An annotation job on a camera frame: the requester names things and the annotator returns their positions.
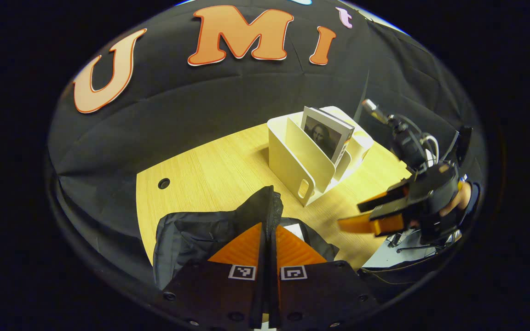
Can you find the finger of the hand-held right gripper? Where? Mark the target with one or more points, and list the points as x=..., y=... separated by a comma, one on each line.
x=366, y=224
x=384, y=195

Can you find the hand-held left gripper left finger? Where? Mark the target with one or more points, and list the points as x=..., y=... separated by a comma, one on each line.
x=261, y=294

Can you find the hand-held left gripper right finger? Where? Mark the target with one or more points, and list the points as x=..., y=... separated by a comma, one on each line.
x=274, y=294

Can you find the book with portrait cover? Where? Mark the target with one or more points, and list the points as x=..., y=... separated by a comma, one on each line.
x=322, y=133

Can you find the black schoolbag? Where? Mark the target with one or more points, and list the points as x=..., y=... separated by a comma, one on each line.
x=191, y=234

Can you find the white bookshelf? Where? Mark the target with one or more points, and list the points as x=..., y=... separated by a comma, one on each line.
x=288, y=161

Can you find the black monitor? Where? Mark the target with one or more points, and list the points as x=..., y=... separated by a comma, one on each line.
x=463, y=142

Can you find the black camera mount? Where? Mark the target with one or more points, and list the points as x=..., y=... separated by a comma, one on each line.
x=405, y=142

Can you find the silver camera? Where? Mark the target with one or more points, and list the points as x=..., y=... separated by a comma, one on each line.
x=373, y=110

